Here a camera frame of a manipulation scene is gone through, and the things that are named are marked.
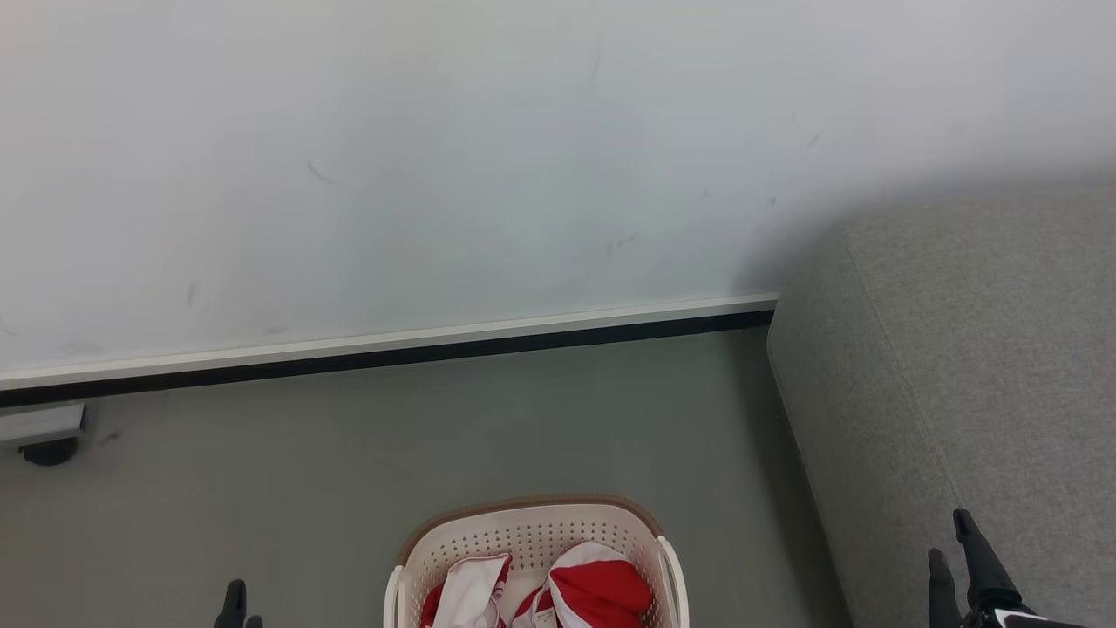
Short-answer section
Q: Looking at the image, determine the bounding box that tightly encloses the red and white garment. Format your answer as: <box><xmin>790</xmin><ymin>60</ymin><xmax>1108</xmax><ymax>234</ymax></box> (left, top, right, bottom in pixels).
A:
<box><xmin>421</xmin><ymin>541</ymin><xmax>654</xmax><ymax>628</ymax></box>

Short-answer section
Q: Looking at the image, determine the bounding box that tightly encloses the grey fabric sofa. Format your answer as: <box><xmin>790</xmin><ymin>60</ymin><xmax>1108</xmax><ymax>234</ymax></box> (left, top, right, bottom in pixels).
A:
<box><xmin>766</xmin><ymin>179</ymin><xmax>1116</xmax><ymax>628</ymax></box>

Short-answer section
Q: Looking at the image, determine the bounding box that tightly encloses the white and black skirting strip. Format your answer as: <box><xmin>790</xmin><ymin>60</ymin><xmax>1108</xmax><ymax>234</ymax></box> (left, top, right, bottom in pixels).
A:
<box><xmin>0</xmin><ymin>294</ymin><xmax>779</xmax><ymax>409</ymax></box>

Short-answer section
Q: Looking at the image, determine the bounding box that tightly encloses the cream laundry basket brown rim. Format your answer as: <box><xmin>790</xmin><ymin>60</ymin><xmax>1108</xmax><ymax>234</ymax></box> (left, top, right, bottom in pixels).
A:
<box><xmin>384</xmin><ymin>495</ymin><xmax>691</xmax><ymax>628</ymax></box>

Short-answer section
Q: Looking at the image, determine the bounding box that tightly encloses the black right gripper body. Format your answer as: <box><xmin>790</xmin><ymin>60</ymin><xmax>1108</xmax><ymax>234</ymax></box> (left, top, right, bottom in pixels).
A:
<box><xmin>959</xmin><ymin>605</ymin><xmax>1087</xmax><ymax>628</ymax></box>

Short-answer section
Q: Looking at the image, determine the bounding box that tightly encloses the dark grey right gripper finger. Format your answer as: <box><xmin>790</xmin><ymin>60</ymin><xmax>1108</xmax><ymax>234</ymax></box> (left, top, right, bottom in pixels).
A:
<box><xmin>953</xmin><ymin>509</ymin><xmax>1022</xmax><ymax>612</ymax></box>
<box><xmin>928</xmin><ymin>548</ymin><xmax>963</xmax><ymax>628</ymax></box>

